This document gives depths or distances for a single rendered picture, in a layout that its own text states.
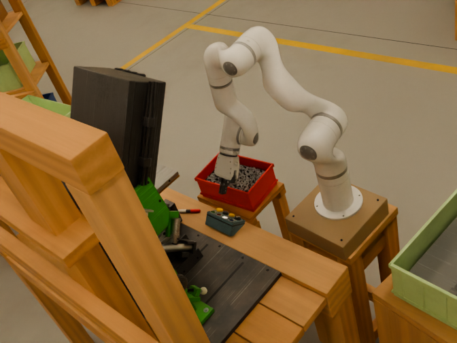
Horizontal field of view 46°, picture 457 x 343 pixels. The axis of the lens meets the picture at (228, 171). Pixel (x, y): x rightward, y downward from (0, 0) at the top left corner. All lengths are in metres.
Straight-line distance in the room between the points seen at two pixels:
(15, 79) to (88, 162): 3.66
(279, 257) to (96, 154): 1.18
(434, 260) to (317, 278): 0.42
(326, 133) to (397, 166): 1.91
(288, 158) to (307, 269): 2.03
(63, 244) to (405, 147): 2.83
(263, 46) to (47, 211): 0.89
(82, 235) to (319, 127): 0.87
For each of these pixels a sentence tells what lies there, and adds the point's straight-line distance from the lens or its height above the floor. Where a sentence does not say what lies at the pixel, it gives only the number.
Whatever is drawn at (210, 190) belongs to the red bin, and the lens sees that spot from 2.50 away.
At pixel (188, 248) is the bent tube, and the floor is 0.97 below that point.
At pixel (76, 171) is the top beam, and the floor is 1.91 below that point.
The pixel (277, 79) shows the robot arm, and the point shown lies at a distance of 1.84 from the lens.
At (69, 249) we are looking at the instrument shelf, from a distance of 1.46.
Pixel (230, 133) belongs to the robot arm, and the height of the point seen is 1.23.
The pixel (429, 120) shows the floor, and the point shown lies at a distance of 4.11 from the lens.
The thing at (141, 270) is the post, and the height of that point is 1.61.
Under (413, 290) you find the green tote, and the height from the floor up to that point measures 0.88.
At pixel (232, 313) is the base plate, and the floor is 0.90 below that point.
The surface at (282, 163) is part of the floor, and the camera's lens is 3.91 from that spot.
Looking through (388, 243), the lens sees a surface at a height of 0.70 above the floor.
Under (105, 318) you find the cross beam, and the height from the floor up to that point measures 1.27.
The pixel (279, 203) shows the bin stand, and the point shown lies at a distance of 2.55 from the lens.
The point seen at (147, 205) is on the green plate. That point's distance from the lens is 2.03.
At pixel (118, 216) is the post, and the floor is 1.77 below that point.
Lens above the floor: 2.43
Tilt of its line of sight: 38 degrees down
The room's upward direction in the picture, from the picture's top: 19 degrees counter-clockwise
